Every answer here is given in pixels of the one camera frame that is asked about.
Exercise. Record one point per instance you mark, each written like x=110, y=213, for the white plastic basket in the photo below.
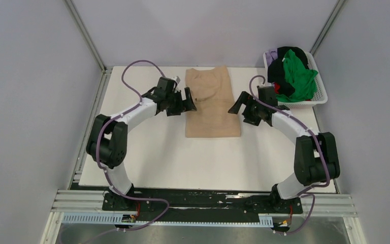
x=320, y=96

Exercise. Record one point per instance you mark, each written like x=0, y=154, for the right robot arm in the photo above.
x=316, y=158

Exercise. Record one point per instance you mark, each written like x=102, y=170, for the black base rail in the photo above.
x=191, y=204

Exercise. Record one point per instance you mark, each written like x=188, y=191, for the aluminium frame post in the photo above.
x=337, y=9
x=72, y=9

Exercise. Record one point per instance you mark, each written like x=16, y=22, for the lavender t shirt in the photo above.
x=271, y=55

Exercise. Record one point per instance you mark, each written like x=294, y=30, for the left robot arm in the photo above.
x=108, y=139

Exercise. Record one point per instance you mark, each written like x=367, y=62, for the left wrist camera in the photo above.
x=176, y=80

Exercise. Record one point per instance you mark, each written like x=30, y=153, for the red garment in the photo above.
x=277, y=88

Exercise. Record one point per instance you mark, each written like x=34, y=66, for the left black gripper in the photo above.
x=188, y=103

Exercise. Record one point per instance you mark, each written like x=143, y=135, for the aluminium frame post left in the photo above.
x=72, y=9

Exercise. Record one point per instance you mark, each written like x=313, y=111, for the white slotted cable duct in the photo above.
x=122, y=220

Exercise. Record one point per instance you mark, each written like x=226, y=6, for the beige t shirt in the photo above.
x=212, y=94

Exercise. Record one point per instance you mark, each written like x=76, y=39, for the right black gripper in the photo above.
x=245, y=99

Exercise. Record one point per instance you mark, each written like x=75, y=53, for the black t shirt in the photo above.
x=276, y=71

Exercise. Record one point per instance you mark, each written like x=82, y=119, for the aluminium frame post right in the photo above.
x=337, y=9

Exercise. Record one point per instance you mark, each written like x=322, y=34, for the green t shirt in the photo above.
x=303, y=80

